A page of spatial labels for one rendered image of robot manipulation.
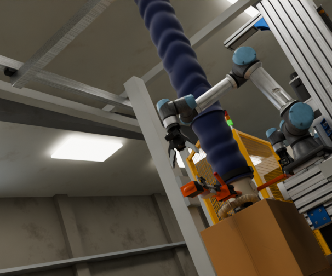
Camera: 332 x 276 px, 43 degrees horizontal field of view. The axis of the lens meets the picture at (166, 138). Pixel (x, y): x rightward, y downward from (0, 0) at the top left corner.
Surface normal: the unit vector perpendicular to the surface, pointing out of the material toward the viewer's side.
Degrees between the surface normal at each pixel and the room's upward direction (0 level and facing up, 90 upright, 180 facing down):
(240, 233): 90
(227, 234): 90
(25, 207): 90
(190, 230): 90
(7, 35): 180
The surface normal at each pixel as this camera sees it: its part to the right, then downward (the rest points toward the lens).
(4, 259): 0.69, -0.52
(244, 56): -0.18, -0.48
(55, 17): 0.36, 0.85
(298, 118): -0.01, -0.30
